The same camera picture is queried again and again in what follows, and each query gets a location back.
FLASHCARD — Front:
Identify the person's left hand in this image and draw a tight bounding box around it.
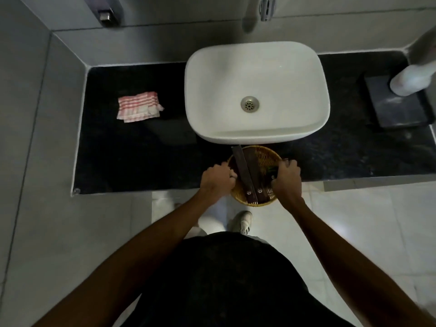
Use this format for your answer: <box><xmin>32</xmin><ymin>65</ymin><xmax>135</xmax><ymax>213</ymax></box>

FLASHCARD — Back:
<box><xmin>200</xmin><ymin>161</ymin><xmax>238</xmax><ymax>205</ymax></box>

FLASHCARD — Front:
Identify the person's right hand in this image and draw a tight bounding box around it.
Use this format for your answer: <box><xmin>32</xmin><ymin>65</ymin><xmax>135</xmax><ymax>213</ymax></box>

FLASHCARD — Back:
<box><xmin>271</xmin><ymin>159</ymin><xmax>305</xmax><ymax>210</ymax></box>

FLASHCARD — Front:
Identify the round woven wicker basket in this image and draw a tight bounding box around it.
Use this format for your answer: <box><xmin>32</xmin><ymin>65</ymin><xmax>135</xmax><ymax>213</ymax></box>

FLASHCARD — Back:
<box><xmin>228</xmin><ymin>145</ymin><xmax>284</xmax><ymax>207</ymax></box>

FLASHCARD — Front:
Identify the person's left forearm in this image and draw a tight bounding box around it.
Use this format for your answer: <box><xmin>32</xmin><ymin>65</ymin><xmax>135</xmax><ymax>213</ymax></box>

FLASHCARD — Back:
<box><xmin>32</xmin><ymin>191</ymin><xmax>222</xmax><ymax>327</ymax></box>

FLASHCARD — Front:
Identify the person's right forearm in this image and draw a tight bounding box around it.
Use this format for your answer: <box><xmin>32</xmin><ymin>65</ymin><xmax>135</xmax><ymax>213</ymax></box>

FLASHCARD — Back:
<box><xmin>289</xmin><ymin>197</ymin><xmax>436</xmax><ymax>327</ymax></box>

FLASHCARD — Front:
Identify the person's white shoe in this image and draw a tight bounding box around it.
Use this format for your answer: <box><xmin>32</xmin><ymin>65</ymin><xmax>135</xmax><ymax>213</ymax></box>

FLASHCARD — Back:
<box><xmin>232</xmin><ymin>211</ymin><xmax>253</xmax><ymax>235</ymax></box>

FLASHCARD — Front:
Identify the metal sink drain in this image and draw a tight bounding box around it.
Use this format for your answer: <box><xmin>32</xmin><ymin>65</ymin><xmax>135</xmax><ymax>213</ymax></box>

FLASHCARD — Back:
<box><xmin>240</xmin><ymin>96</ymin><xmax>260</xmax><ymax>113</ymax></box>

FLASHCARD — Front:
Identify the white ceramic wash basin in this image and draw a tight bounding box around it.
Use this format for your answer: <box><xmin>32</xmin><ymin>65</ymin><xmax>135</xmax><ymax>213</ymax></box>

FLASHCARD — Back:
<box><xmin>184</xmin><ymin>41</ymin><xmax>330</xmax><ymax>145</ymax></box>

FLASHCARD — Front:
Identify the red white checked cloth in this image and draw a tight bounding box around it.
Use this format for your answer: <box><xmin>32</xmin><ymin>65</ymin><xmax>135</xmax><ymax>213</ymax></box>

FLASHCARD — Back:
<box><xmin>116</xmin><ymin>91</ymin><xmax>164</xmax><ymax>124</ymax></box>

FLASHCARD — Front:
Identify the person's black shirt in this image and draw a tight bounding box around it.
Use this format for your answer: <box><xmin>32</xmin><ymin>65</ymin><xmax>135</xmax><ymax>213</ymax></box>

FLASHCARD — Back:
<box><xmin>121</xmin><ymin>231</ymin><xmax>356</xmax><ymax>327</ymax></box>

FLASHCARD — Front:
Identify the dark square stone tray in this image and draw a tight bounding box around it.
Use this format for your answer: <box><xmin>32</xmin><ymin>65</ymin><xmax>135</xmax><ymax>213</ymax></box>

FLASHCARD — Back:
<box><xmin>363</xmin><ymin>75</ymin><xmax>435</xmax><ymax>129</ymax></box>

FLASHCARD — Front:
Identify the white plastic bottle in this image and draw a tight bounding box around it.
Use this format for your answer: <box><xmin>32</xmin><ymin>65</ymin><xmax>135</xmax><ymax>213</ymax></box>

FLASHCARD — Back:
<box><xmin>390</xmin><ymin>25</ymin><xmax>436</xmax><ymax>97</ymax></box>

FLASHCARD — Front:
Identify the chrome wall faucet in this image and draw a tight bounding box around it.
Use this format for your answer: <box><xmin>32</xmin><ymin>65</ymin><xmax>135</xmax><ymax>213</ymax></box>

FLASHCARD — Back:
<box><xmin>258</xmin><ymin>0</ymin><xmax>276</xmax><ymax>22</ymax></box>

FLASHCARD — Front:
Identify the wall mounted soap dispenser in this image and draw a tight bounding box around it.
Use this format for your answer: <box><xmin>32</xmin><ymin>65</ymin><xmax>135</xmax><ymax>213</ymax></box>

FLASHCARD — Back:
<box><xmin>82</xmin><ymin>0</ymin><xmax>124</xmax><ymax>27</ymax></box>

